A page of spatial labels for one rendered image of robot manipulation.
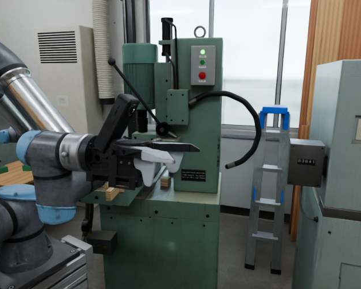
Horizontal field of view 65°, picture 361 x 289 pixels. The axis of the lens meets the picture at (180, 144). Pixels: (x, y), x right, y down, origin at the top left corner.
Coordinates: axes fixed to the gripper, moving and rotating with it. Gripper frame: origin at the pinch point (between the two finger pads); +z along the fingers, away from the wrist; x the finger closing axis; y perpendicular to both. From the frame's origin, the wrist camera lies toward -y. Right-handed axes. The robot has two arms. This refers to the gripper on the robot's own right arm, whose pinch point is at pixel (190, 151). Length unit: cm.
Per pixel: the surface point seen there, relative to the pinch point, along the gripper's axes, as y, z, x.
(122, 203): 31, -43, -54
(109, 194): 25, -43, -45
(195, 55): -30, -20, -71
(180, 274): 72, -25, -80
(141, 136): 6, -51, -85
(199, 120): -3, -20, -81
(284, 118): -5, 19, -153
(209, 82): -19, -14, -74
